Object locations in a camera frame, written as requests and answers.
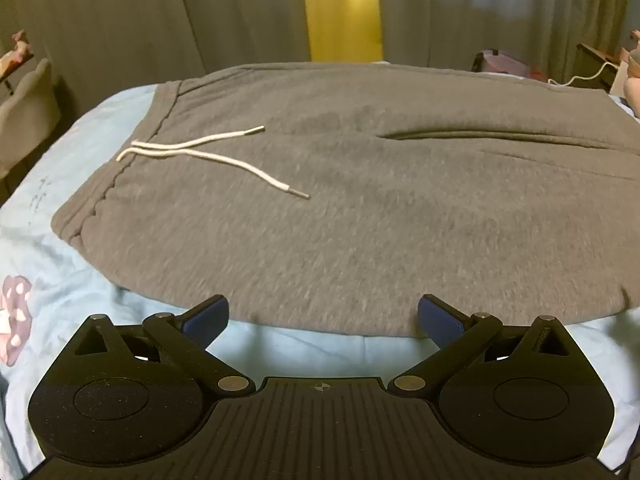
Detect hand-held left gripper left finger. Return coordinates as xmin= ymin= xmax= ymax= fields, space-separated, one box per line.
xmin=65 ymin=295 xmax=256 ymax=399

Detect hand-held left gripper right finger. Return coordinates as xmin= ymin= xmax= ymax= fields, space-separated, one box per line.
xmin=387 ymin=293 xmax=576 ymax=398

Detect grey sweatpants with white drawstring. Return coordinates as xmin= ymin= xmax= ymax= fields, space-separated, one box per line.
xmin=51 ymin=61 xmax=640 ymax=339

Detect light blue printed bed sheet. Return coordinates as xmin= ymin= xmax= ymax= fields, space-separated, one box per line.
xmin=0 ymin=60 xmax=640 ymax=480

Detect purple bag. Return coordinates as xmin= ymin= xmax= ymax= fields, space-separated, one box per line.
xmin=472 ymin=49 xmax=543 ymax=81

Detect dark wooden furniture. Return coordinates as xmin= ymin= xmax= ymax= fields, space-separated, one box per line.
xmin=575 ymin=42 xmax=623 ymax=93

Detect pink soft object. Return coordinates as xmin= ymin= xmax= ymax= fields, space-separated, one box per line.
xmin=620 ymin=30 xmax=640 ymax=121

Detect grey curtain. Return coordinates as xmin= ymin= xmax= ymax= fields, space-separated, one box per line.
xmin=375 ymin=0 xmax=640 ymax=73
xmin=0 ymin=0 xmax=313 ymax=111

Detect yellow curtain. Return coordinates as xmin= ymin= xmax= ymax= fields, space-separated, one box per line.
xmin=297 ymin=0 xmax=386 ymax=63

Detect pink toy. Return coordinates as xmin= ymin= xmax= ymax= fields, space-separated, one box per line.
xmin=0 ymin=30 xmax=36 ymax=81

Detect white cable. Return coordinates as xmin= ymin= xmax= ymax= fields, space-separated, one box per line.
xmin=547 ymin=60 xmax=623 ymax=86

